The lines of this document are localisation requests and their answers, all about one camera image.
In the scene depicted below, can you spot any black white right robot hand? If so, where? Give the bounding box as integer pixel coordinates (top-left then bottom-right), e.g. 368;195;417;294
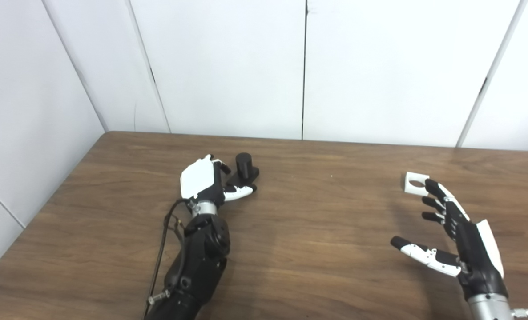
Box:
391;179;509;300

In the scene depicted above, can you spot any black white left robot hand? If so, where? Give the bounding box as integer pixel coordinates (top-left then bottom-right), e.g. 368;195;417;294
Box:
180;154;258;207

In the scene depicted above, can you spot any black peg with square base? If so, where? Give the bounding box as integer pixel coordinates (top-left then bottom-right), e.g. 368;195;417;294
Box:
226;153;260;187

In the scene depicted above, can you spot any white square piece with hole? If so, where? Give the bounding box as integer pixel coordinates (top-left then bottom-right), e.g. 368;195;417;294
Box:
404;172;430;195

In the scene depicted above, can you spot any thin left wrist wire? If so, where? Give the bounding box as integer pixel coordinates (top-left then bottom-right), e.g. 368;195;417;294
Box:
165;213;186;244

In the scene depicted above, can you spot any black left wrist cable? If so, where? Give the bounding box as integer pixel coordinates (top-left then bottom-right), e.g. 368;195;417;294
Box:
144;199;193;320

